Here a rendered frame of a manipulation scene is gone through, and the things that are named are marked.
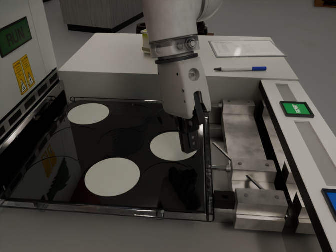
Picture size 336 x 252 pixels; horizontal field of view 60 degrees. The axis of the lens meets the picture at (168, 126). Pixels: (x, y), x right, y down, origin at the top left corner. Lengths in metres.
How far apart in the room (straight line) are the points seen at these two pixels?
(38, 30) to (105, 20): 3.77
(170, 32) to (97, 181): 0.29
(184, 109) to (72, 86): 0.43
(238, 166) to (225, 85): 0.28
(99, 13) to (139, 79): 3.78
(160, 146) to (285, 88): 0.34
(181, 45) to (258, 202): 0.28
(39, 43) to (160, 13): 0.37
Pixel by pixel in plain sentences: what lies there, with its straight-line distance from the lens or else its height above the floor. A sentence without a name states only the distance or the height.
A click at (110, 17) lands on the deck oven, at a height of 0.26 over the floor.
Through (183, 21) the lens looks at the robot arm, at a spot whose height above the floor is 1.16.
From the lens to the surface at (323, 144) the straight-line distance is 0.58.
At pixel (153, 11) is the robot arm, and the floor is 1.17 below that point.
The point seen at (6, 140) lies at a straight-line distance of 0.63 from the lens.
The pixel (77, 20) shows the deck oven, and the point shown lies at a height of 0.18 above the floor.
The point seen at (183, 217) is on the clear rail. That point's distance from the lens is 0.48.
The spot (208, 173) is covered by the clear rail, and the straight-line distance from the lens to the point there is 0.55.
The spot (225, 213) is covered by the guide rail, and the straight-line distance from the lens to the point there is 0.56.
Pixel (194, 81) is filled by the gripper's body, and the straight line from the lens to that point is 0.48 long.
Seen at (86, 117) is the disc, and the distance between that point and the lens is 0.73.
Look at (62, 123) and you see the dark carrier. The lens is 0.72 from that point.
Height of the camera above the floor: 1.27
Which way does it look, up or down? 34 degrees down
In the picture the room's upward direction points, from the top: straight up
